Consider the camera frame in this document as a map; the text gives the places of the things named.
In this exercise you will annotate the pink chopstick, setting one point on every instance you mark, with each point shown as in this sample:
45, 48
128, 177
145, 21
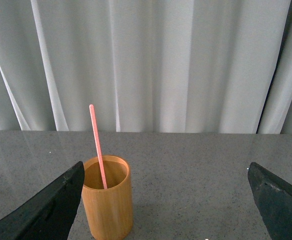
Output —
97, 144

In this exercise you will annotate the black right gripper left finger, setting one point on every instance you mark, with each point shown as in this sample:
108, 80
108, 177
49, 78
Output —
49, 215

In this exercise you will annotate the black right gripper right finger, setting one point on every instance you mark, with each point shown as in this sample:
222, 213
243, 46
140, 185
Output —
273, 197

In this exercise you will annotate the bamboo chopstick holder cup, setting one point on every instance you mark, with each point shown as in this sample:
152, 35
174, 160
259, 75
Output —
109, 211

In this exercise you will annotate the white pleated curtain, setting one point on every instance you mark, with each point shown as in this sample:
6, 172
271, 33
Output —
178, 66

